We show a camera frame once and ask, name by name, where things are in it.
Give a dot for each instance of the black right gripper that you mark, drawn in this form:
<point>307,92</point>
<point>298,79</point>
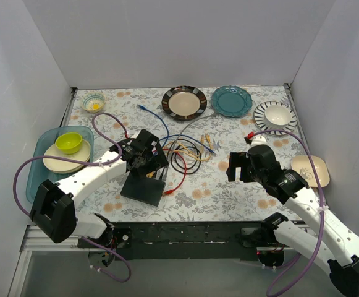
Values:
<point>239,167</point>

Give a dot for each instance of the cream square panda dish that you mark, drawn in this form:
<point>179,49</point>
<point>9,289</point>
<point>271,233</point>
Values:
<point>302,166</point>

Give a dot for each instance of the striped white plate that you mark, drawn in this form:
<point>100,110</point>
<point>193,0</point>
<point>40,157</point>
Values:
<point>260,121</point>

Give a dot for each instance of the lime green bowl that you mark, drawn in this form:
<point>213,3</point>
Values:
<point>69,143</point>

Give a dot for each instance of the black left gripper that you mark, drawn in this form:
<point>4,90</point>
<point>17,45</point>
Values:
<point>159,164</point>

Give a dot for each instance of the teal scalloped plate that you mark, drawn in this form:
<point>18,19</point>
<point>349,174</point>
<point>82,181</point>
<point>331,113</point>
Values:
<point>231,101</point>

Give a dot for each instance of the black network switch box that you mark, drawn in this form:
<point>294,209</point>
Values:
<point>143,189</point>

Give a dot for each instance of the teal transparent plastic tray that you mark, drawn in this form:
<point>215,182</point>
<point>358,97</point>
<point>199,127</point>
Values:
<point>54,170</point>

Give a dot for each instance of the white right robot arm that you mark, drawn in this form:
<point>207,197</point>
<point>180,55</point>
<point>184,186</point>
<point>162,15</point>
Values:
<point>335,249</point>

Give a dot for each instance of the white bowl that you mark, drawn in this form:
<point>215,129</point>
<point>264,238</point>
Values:
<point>277,117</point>

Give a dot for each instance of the brown rimmed beige plate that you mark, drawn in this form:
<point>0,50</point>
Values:
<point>184,103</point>

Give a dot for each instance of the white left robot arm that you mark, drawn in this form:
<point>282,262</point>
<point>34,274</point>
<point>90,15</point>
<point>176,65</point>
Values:
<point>54,208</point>

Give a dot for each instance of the small patterned yellow bowl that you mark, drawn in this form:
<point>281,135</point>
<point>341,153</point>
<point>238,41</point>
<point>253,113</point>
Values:
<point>93,102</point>

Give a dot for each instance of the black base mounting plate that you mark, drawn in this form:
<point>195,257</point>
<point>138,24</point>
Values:
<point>186,240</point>

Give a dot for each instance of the floral tablecloth mat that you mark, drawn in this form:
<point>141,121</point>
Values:
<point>196,182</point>

